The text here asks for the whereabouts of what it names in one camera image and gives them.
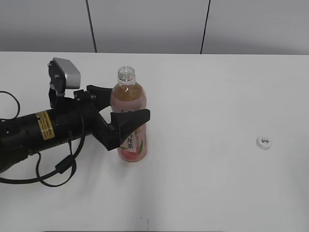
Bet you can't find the white bottle cap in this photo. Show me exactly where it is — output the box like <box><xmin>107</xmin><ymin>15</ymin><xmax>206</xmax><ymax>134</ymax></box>
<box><xmin>256</xmin><ymin>136</ymin><xmax>272</xmax><ymax>150</ymax></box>

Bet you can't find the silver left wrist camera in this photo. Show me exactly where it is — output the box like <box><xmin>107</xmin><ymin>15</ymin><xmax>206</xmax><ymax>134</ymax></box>
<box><xmin>48</xmin><ymin>57</ymin><xmax>81</xmax><ymax>97</ymax></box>

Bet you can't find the black camera cable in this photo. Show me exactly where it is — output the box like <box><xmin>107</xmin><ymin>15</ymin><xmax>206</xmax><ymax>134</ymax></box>
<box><xmin>0</xmin><ymin>91</ymin><xmax>85</xmax><ymax>188</ymax></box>

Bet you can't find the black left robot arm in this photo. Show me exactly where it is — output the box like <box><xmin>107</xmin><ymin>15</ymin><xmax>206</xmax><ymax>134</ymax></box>
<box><xmin>0</xmin><ymin>85</ymin><xmax>150</xmax><ymax>172</ymax></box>

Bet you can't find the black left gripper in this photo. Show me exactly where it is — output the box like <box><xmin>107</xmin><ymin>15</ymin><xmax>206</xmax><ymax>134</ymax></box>
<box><xmin>48</xmin><ymin>85</ymin><xmax>150</xmax><ymax>151</ymax></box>

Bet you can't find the pink peach tea bottle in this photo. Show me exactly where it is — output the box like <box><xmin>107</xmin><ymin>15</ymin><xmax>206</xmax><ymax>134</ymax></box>
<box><xmin>111</xmin><ymin>66</ymin><xmax>147</xmax><ymax>162</ymax></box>

